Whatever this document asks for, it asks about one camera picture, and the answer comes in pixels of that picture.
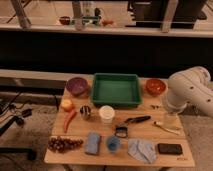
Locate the light blue towel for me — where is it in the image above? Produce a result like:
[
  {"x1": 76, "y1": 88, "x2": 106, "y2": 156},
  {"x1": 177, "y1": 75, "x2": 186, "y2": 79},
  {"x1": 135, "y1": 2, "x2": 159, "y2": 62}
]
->
[{"x1": 128, "y1": 139, "x2": 157, "y2": 164}]

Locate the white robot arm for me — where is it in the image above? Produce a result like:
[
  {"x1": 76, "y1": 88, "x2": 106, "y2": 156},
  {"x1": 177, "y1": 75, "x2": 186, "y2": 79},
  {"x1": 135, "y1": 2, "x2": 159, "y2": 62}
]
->
[{"x1": 162, "y1": 66, "x2": 213, "y2": 118}]

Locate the purple bowl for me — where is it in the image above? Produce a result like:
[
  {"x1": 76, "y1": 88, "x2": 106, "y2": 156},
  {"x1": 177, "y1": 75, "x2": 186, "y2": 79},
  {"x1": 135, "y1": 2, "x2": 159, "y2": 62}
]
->
[{"x1": 66, "y1": 77, "x2": 89, "y2": 96}]

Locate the red bowl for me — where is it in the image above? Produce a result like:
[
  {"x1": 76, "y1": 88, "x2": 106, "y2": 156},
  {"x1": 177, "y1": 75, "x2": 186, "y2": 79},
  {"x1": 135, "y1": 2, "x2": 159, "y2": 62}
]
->
[{"x1": 146, "y1": 78, "x2": 166, "y2": 96}]

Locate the green plastic tray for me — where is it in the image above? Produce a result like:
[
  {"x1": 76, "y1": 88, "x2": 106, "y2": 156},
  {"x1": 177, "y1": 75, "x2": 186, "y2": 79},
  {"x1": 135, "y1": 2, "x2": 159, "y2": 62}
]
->
[{"x1": 90, "y1": 73, "x2": 141, "y2": 108}]

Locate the white cup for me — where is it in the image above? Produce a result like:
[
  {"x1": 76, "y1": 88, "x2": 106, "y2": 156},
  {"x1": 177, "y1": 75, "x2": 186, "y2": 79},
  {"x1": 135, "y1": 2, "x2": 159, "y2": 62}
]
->
[{"x1": 99, "y1": 105, "x2": 115, "y2": 124}]

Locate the metal striped cup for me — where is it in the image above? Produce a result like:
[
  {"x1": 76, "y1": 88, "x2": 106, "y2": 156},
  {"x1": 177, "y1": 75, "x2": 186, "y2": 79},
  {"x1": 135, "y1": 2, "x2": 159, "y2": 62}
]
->
[{"x1": 80, "y1": 105, "x2": 91, "y2": 120}]

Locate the yellow apple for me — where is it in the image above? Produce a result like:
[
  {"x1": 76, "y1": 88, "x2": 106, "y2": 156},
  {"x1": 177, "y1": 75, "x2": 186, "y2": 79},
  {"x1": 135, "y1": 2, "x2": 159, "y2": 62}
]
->
[{"x1": 61, "y1": 99, "x2": 74, "y2": 112}]

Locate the orange carrot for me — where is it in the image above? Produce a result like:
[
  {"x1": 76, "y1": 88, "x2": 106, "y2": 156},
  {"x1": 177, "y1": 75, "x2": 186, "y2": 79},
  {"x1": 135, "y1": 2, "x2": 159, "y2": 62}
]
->
[{"x1": 63, "y1": 110, "x2": 76, "y2": 133}]

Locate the small black square clip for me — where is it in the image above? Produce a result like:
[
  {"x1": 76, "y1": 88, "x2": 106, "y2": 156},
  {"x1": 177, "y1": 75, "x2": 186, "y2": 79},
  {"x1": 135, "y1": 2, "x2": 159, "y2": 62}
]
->
[{"x1": 115, "y1": 127, "x2": 128, "y2": 138}]

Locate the blue sponge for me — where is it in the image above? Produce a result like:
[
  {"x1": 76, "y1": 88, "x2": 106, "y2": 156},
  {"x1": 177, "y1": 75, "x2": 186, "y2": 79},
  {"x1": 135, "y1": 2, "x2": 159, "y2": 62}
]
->
[{"x1": 85, "y1": 132, "x2": 101, "y2": 155}]

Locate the small blue cup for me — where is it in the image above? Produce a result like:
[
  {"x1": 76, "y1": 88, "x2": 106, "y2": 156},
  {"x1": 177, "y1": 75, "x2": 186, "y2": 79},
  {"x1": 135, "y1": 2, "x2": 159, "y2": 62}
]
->
[{"x1": 106, "y1": 136, "x2": 120, "y2": 153}]

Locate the wooden spoon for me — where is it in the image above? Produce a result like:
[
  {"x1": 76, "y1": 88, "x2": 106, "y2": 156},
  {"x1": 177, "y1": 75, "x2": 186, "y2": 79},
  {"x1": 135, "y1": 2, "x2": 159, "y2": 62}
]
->
[{"x1": 154, "y1": 121, "x2": 180, "y2": 135}]

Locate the bunch of dark grapes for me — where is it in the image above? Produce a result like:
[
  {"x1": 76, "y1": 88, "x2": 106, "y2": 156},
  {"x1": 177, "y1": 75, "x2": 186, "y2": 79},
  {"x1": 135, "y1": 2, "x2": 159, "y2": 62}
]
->
[{"x1": 48, "y1": 136, "x2": 83, "y2": 153}]

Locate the black handled brush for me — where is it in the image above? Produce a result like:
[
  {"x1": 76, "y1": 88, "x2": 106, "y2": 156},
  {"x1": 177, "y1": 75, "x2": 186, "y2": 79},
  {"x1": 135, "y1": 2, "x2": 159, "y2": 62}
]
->
[{"x1": 116, "y1": 115, "x2": 151, "y2": 128}]

